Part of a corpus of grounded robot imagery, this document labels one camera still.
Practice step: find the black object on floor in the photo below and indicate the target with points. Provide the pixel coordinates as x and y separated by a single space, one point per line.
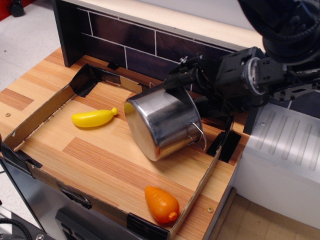
16 8

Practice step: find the white dish drainer sink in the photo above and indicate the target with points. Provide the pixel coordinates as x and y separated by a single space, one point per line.
280 166

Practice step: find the cardboard fence with black tape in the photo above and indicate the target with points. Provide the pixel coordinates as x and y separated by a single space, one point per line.
101 169

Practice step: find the dark grey shelf frame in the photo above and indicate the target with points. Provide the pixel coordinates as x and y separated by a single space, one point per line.
136 50

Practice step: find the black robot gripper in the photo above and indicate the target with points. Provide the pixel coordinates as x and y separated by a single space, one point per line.
228 85

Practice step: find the orange plastic carrot toy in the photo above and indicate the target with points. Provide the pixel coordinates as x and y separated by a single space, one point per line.
163 206

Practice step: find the stainless steel pot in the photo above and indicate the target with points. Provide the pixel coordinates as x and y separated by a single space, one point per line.
163 122

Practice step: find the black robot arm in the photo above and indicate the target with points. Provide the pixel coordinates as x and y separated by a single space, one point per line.
290 31

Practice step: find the yellow plastic banana toy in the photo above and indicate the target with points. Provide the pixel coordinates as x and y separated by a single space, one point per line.
93 118

